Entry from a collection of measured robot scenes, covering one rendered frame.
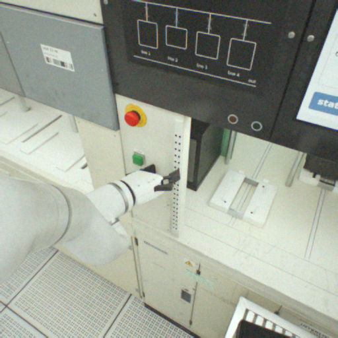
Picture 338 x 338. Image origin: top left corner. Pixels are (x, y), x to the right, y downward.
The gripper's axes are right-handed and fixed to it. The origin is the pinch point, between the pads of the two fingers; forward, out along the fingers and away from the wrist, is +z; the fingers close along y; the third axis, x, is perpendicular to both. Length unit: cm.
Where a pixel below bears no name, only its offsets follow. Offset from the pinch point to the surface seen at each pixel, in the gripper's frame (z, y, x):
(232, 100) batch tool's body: -2.1, 23.0, 20.7
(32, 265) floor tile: -5, -124, -87
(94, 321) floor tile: 0, -70, -106
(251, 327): -0.2, 25.5, -41.6
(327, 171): 64, 27, -20
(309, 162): 62, 20, -16
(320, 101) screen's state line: 0.0, 38.5, 20.4
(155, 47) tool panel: -7.3, 8.9, 32.1
